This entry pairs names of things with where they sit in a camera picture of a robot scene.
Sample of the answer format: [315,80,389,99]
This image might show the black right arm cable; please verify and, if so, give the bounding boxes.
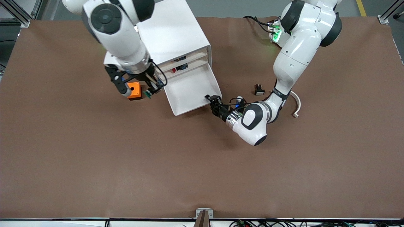
[151,60,168,88]

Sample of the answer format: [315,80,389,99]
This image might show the aluminium frame profile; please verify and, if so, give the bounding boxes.
[0,0,43,28]
[378,0,404,25]

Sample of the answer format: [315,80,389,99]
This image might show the orange button box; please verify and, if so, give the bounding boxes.
[127,82,143,101]

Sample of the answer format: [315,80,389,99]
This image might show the brown table mat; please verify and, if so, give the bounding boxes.
[0,16,404,218]

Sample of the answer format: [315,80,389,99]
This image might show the green push button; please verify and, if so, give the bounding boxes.
[144,80,164,99]

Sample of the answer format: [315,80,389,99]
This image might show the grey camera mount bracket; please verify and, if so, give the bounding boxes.
[194,208,214,227]

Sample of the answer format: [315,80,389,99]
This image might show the white curved plastic clip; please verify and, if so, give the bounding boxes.
[289,91,302,119]

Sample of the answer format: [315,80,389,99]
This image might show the black base cable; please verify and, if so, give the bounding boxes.
[243,15,273,33]

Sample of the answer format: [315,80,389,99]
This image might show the tangled black cables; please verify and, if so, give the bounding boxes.
[229,219,404,227]

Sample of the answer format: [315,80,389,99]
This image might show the black white table edge rail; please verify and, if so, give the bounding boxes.
[0,217,404,227]

